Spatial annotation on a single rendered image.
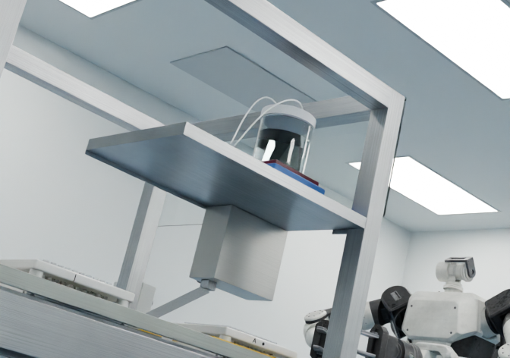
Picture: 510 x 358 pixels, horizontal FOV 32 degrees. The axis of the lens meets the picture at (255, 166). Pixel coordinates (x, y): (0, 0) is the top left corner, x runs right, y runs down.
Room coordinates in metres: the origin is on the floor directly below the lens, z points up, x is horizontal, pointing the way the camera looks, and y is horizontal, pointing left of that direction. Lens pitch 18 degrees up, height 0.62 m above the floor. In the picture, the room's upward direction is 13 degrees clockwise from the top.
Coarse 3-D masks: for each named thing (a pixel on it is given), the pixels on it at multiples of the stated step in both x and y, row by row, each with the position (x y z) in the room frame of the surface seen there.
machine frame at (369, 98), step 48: (0, 0) 1.50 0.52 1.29; (240, 0) 1.85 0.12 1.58; (0, 48) 1.52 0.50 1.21; (288, 48) 1.99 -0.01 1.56; (96, 96) 2.75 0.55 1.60; (384, 96) 2.19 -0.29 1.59; (384, 144) 2.22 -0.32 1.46; (144, 192) 2.98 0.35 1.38; (384, 192) 2.24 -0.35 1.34; (144, 240) 2.96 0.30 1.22; (336, 288) 2.25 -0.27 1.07; (336, 336) 2.23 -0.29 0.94
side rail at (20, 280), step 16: (0, 272) 1.68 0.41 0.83; (16, 272) 1.70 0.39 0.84; (32, 288) 1.72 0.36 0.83; (48, 288) 1.74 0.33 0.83; (64, 288) 1.77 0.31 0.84; (80, 304) 1.80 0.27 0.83; (96, 304) 1.82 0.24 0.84; (112, 304) 1.84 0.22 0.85; (128, 320) 1.87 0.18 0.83; (144, 320) 1.90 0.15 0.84; (160, 320) 1.92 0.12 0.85; (176, 336) 1.96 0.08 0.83; (192, 336) 1.99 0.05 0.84; (208, 336) 2.01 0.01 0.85; (224, 352) 2.05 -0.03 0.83; (240, 352) 2.08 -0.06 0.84; (256, 352) 2.11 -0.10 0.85
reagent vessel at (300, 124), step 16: (272, 112) 2.24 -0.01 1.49; (288, 112) 2.23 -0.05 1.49; (304, 112) 2.24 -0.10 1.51; (272, 128) 2.24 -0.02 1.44; (288, 128) 2.23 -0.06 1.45; (304, 128) 2.25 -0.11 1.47; (256, 144) 2.28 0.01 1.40; (272, 144) 2.24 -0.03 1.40; (288, 144) 2.23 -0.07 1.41; (304, 144) 2.26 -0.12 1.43; (288, 160) 2.23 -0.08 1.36; (304, 160) 2.28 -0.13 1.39
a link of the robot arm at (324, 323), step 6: (318, 324) 2.62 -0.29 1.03; (324, 324) 2.63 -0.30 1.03; (318, 336) 2.62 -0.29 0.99; (324, 336) 2.62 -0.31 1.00; (312, 342) 2.63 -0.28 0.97; (318, 342) 2.62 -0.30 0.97; (324, 342) 2.62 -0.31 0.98; (312, 348) 2.63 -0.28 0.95; (312, 354) 2.62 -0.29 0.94; (318, 354) 2.63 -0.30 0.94
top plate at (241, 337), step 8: (192, 328) 2.16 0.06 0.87; (200, 328) 2.14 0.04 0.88; (208, 328) 2.12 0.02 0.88; (216, 328) 2.10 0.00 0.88; (224, 328) 2.08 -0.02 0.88; (232, 328) 2.09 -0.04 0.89; (216, 336) 2.13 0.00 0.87; (232, 336) 2.09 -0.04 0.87; (240, 336) 2.10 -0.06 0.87; (248, 336) 2.12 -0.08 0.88; (248, 344) 2.15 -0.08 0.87; (256, 344) 2.14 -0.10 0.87; (264, 344) 2.15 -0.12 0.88; (272, 344) 2.17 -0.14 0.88; (272, 352) 2.19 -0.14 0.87; (280, 352) 2.19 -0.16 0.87; (288, 352) 2.21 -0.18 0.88; (296, 352) 2.23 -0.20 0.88
